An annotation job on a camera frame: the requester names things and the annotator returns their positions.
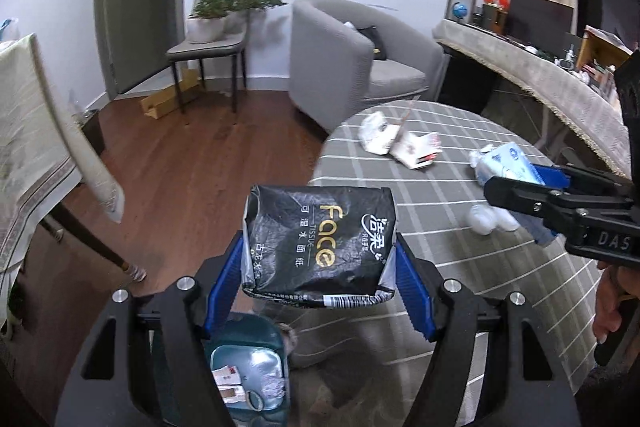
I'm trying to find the grey dining chair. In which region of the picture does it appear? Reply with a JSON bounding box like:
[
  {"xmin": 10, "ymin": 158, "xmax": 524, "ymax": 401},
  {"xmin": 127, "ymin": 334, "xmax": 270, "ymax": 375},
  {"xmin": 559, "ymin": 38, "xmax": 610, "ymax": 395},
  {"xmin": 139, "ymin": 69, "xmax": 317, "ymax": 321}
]
[{"xmin": 166, "ymin": 0, "xmax": 252, "ymax": 114}]

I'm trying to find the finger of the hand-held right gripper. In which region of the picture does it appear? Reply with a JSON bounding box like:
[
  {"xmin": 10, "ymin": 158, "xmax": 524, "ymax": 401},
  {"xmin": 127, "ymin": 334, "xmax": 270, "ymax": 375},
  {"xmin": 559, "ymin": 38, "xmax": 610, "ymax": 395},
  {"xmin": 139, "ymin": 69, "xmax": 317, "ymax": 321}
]
[
  {"xmin": 483, "ymin": 176, "xmax": 576, "ymax": 235},
  {"xmin": 530, "ymin": 164, "xmax": 633, "ymax": 202}
]

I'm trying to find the open cardboard box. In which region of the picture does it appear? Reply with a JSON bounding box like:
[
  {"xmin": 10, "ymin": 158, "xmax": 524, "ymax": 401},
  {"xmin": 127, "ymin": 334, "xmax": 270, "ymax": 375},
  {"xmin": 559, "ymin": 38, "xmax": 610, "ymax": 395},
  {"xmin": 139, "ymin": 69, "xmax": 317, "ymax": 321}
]
[{"xmin": 575, "ymin": 26, "xmax": 633, "ymax": 82}]

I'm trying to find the dark wooden table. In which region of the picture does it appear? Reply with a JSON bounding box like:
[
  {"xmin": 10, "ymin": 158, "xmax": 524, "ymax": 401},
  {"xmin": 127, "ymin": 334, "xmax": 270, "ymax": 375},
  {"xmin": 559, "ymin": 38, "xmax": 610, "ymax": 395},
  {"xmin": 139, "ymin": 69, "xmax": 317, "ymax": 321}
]
[{"xmin": 42, "ymin": 202, "xmax": 148, "ymax": 283}]

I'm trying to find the black handbag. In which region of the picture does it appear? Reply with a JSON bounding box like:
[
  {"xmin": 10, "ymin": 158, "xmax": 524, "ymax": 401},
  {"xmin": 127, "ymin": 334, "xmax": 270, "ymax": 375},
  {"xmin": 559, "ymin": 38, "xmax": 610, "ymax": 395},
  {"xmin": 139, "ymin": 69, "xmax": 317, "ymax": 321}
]
[{"xmin": 356, "ymin": 26, "xmax": 388, "ymax": 61}]

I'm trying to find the blue wet wipes packet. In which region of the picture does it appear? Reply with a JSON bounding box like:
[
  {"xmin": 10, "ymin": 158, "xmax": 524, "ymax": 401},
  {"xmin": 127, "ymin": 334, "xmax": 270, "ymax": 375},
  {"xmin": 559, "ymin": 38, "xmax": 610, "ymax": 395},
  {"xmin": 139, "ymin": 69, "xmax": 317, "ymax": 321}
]
[{"xmin": 475, "ymin": 143, "xmax": 566, "ymax": 244}]

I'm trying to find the crumpled white carton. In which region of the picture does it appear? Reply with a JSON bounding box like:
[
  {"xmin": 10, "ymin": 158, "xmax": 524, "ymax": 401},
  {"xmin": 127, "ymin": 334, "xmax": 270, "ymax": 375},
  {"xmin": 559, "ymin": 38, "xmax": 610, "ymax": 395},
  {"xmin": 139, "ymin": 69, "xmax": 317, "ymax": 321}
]
[{"xmin": 358, "ymin": 99, "xmax": 413, "ymax": 155}]

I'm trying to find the grey armchair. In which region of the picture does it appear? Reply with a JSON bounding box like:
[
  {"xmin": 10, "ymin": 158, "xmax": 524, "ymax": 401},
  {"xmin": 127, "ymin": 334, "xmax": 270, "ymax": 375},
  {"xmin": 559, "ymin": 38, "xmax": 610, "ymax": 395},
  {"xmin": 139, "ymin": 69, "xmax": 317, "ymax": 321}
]
[{"xmin": 290, "ymin": 0, "xmax": 446, "ymax": 132}]

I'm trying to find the person's right forearm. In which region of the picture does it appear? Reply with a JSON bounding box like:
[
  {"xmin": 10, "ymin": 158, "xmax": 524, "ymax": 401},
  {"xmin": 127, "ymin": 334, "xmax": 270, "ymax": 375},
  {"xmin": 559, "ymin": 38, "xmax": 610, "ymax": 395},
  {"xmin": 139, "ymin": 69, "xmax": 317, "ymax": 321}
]
[{"xmin": 572, "ymin": 359, "xmax": 640, "ymax": 427}]

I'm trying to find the flat brown cardboard box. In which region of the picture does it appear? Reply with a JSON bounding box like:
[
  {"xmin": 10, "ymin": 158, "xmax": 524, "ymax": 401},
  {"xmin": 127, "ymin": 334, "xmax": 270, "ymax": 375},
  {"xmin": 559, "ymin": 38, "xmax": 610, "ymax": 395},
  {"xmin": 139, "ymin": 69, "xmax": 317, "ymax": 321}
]
[{"xmin": 140, "ymin": 68, "xmax": 201, "ymax": 120}]

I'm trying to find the crumpled white tissue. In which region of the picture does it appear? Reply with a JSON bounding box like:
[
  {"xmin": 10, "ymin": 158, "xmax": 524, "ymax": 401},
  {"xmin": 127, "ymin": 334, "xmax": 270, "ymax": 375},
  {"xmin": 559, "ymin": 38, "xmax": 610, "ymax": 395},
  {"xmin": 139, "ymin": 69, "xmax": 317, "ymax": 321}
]
[{"xmin": 467, "ymin": 203, "xmax": 518, "ymax": 235}]

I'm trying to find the grey door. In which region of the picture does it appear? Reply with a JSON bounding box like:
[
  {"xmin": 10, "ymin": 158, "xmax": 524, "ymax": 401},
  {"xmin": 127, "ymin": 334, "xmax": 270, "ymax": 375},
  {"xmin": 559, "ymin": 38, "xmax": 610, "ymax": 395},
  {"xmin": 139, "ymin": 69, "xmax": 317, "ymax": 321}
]
[{"xmin": 92, "ymin": 0, "xmax": 188, "ymax": 100}]

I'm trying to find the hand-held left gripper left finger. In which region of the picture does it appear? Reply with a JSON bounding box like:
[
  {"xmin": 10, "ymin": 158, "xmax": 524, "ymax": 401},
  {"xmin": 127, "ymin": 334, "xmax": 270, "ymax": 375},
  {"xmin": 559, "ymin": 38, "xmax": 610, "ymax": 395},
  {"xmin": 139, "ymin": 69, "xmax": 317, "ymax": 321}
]
[{"xmin": 54, "ymin": 232, "xmax": 251, "ymax": 427}]

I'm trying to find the black tissue packet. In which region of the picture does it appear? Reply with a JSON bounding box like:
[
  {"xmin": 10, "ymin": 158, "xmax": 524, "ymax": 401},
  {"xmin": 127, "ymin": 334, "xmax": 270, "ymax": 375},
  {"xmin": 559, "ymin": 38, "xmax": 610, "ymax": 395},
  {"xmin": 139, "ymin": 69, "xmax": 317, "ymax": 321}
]
[{"xmin": 241, "ymin": 184, "xmax": 399, "ymax": 310}]

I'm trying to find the black monitor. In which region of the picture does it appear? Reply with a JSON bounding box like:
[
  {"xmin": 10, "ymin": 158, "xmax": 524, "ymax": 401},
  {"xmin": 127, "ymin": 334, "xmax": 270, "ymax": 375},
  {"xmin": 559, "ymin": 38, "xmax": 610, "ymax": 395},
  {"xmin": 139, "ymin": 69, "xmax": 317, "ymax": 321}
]
[{"xmin": 506, "ymin": 0, "xmax": 575, "ymax": 52}]

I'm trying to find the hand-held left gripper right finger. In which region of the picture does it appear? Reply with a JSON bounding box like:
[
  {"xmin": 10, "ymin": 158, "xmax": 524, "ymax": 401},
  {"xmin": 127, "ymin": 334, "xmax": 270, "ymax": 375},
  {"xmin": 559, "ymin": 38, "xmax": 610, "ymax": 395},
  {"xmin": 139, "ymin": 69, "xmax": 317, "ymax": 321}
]
[{"xmin": 395, "ymin": 233, "xmax": 591, "ymax": 427}]

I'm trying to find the brown wooden speaker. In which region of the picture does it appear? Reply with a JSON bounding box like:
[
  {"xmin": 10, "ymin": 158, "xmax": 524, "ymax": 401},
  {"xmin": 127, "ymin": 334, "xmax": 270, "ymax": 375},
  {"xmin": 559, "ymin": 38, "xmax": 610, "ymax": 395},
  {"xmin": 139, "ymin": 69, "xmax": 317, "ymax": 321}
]
[{"xmin": 481, "ymin": 4, "xmax": 508, "ymax": 32}]

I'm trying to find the spreading green potted plant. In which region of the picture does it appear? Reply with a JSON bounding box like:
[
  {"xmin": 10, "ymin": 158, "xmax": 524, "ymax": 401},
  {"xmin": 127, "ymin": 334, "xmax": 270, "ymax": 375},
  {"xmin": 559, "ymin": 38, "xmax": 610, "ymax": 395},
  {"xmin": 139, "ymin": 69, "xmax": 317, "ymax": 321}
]
[{"xmin": 225, "ymin": 0, "xmax": 288, "ymax": 32}]

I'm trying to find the red label white carton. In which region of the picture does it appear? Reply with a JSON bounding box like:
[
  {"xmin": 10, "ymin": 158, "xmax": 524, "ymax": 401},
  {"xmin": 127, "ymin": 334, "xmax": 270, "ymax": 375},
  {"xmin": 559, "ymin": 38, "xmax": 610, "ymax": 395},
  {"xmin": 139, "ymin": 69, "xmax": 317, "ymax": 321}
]
[{"xmin": 390, "ymin": 131, "xmax": 442, "ymax": 170}]

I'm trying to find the person's right hand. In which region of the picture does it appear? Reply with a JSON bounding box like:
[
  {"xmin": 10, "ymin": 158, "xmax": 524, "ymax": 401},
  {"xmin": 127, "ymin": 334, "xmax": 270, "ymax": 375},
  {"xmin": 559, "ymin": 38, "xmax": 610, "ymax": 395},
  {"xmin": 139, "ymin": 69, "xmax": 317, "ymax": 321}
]
[{"xmin": 594, "ymin": 263, "xmax": 622, "ymax": 346}]

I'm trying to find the potted plant in white pot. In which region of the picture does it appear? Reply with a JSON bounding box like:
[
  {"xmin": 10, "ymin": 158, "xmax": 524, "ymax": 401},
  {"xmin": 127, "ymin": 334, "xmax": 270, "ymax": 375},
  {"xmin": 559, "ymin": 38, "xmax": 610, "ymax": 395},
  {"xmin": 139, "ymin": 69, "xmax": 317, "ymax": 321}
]
[{"xmin": 187, "ymin": 0, "xmax": 228, "ymax": 44}]

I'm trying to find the grey checked tablecloth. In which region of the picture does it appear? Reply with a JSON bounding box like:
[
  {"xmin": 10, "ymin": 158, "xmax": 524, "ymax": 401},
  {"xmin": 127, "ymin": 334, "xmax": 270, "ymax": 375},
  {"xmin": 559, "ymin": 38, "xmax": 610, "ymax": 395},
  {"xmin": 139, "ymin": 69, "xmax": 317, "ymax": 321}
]
[{"xmin": 280, "ymin": 101, "xmax": 632, "ymax": 408}]

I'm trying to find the beige fringed desk cloth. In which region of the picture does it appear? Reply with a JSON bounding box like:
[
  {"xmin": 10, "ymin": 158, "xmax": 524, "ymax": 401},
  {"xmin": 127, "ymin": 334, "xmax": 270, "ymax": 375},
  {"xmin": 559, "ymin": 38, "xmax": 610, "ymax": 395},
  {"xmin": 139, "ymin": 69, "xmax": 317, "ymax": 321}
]
[{"xmin": 432, "ymin": 18, "xmax": 633, "ymax": 180}]

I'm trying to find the beige patterned tablecloth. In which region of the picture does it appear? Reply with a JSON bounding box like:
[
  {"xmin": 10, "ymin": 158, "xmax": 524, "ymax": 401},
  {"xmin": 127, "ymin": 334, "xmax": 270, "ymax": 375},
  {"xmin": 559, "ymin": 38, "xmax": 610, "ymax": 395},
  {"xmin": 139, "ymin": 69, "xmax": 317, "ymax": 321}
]
[{"xmin": 0, "ymin": 33, "xmax": 125, "ymax": 308}]

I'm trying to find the dark teal trash bin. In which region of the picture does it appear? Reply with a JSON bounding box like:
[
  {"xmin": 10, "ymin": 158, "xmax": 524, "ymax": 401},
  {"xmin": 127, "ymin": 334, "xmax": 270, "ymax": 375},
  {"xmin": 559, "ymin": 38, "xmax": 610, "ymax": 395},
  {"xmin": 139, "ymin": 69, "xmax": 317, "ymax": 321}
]
[{"xmin": 202, "ymin": 313, "xmax": 292, "ymax": 427}]

